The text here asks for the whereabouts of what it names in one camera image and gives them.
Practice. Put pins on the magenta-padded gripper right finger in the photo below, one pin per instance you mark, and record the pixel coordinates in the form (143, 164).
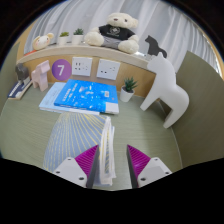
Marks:
(150, 168)

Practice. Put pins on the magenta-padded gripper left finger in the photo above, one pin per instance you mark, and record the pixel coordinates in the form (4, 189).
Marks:
(71, 168)

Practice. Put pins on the light blue book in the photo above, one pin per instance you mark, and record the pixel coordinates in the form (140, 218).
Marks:
(50, 100)

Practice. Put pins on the bright blue book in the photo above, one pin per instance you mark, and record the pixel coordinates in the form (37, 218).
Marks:
(86, 95)

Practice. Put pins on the green desk partition panel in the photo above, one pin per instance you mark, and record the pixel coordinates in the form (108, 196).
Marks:
(8, 80)
(200, 110)

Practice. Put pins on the small potted plant white pot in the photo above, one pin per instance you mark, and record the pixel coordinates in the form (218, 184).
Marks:
(63, 40)
(126, 95)
(77, 39)

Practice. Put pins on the white wooden horse figure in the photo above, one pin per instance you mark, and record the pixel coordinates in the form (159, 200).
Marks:
(166, 86)

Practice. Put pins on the dark blue book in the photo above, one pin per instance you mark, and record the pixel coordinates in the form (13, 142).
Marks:
(18, 90)

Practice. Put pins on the pink wooden horse figure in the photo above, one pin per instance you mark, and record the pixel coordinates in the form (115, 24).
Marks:
(40, 75)

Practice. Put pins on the purple round number sign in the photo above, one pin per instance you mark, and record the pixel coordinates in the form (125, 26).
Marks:
(61, 70)

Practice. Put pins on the grey wooden horse figure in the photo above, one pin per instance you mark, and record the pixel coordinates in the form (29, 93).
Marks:
(22, 71)

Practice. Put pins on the cream wooden ledge shelf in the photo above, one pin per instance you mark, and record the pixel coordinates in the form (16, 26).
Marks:
(83, 50)

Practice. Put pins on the dark brown wooden horse figure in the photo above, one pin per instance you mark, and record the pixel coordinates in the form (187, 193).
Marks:
(154, 48)

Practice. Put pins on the cream and orange plush toy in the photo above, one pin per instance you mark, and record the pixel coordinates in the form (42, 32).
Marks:
(41, 41)

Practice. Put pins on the cream teddy bear black shirt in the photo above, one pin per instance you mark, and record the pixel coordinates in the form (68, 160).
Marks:
(113, 33)

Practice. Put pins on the white curtain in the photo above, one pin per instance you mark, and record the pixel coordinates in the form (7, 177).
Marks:
(166, 23)

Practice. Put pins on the white wall socket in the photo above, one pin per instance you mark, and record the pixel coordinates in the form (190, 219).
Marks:
(108, 69)
(82, 66)

